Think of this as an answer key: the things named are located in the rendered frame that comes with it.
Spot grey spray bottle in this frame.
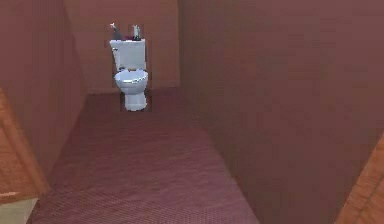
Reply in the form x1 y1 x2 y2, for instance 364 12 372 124
109 22 124 42

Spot grey soap bottle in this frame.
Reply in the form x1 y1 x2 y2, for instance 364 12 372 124
132 24 142 42

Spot white toilet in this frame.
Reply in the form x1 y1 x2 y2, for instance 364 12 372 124
109 38 150 112

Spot orange wooden door frame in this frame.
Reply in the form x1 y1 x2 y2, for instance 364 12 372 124
333 132 384 224

